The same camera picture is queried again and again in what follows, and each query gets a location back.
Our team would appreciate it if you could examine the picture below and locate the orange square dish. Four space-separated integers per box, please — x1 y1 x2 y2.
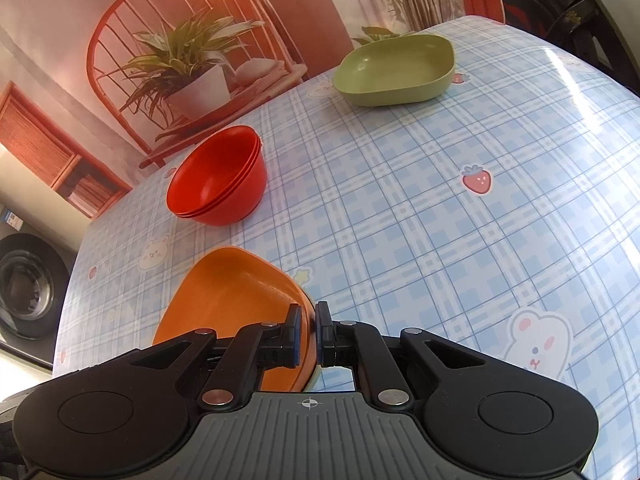
153 247 317 392

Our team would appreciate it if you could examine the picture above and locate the red bowl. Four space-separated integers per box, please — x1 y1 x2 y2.
166 126 267 226

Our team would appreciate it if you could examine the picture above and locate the green square dish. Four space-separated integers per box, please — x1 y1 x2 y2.
333 34 456 107

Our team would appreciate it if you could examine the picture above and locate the blue plaid tablecloth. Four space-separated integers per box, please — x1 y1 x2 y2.
53 16 639 479

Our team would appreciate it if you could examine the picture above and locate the grey washing machine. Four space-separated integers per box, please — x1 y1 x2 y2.
1 206 76 370

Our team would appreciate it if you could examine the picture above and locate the printed fabric backdrop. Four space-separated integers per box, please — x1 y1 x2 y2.
1 0 506 218

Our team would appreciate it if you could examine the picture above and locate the black exercise bike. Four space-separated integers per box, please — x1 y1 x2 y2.
502 0 639 93

